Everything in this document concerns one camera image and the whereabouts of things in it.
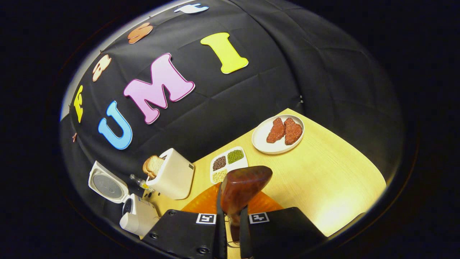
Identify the black backdrop cloth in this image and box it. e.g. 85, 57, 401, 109
59, 0, 406, 216

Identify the white toaster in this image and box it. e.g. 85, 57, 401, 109
146, 148, 195, 200

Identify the divided white bean dish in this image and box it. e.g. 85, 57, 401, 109
210, 146, 249, 185

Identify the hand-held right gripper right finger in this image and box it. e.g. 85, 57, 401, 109
239, 191, 327, 259

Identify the brown wooden spoon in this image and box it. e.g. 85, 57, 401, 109
220, 165, 273, 242

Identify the small clear bottle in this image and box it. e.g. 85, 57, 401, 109
129, 174, 155, 191

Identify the round white plate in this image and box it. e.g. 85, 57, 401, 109
252, 114, 305, 155

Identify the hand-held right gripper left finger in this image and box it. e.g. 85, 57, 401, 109
142, 183, 227, 259

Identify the white rice cooker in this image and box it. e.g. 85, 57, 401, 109
88, 161, 160, 237

